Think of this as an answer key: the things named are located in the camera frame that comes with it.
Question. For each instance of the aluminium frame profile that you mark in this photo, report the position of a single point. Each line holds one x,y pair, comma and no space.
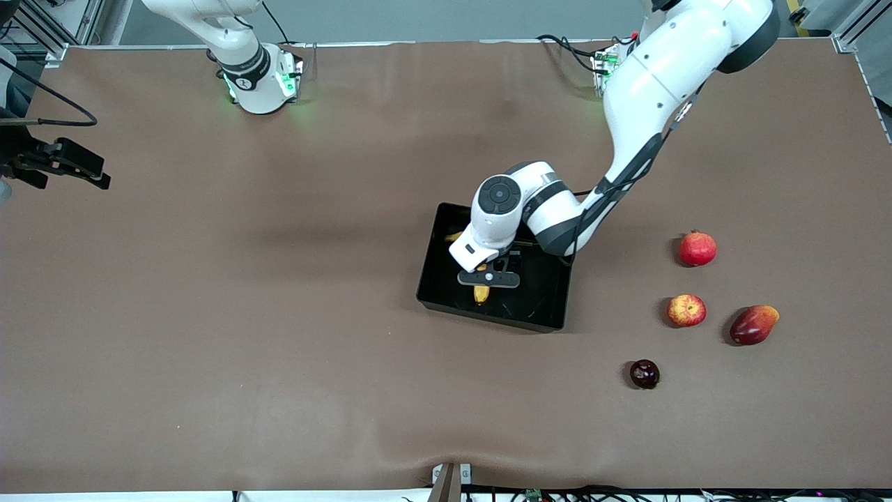
854,28
42,28

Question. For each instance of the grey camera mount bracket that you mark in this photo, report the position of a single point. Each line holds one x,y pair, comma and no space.
446,481

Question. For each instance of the brown table mat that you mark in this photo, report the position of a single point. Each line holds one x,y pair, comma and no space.
209,314

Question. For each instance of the black plastic box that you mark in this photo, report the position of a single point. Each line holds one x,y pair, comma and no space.
536,300

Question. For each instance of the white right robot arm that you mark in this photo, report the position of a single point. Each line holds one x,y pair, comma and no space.
254,84

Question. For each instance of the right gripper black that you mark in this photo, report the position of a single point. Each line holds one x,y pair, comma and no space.
21,154

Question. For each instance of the yellow banana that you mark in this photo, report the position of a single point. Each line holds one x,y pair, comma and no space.
481,294

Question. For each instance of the red pomegranate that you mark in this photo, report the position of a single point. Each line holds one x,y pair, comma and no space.
697,249

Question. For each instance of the dark purple plum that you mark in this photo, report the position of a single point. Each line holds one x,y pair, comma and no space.
644,374

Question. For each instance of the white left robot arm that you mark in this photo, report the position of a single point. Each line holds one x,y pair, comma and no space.
662,70

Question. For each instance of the red yellow mango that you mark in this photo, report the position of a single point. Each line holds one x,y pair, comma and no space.
752,326

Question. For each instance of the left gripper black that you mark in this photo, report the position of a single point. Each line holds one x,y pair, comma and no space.
514,261

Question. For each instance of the red yellow apple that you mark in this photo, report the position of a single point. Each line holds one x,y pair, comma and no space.
686,311

